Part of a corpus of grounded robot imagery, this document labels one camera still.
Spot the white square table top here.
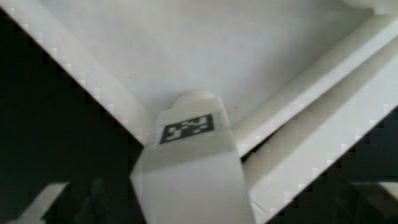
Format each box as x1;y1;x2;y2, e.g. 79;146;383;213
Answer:
0;0;398;151

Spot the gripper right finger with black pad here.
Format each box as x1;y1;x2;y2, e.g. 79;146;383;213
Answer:
333;182;398;224

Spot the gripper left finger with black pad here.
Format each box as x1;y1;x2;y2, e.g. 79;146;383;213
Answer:
5;179;111;224

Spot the white table leg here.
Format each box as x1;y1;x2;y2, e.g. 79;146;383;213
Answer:
129;90;255;224

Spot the white U-shaped obstacle fence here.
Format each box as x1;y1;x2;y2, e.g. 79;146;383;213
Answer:
241;36;398;224

